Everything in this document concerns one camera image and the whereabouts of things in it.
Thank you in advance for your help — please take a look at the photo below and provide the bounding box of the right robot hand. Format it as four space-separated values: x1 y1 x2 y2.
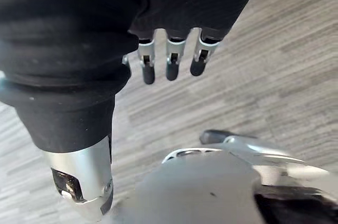
0 0 269 216

